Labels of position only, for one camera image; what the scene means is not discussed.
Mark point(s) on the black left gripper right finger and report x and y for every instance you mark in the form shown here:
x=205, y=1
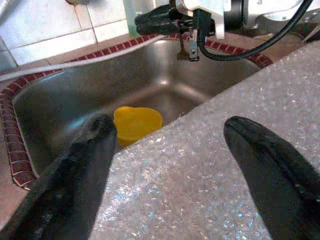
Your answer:
x=282, y=187

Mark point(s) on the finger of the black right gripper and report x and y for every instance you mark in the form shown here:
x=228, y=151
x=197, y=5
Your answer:
x=157, y=28
x=157, y=15

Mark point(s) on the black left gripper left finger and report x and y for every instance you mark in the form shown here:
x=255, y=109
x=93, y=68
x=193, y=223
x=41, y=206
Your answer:
x=75, y=175

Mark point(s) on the small golden metal cutlery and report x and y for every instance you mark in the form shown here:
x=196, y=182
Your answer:
x=182, y=53

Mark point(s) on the yellow plastic cup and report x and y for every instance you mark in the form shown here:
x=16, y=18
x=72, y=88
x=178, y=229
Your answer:
x=137, y=125

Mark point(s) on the stainless steel sink basin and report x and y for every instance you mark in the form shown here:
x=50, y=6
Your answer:
x=112, y=82

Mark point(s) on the clear bubble wrap sheet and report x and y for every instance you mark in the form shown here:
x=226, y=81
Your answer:
x=200, y=175

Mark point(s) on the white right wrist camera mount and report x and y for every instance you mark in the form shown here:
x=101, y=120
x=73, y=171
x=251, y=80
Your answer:
x=207, y=6

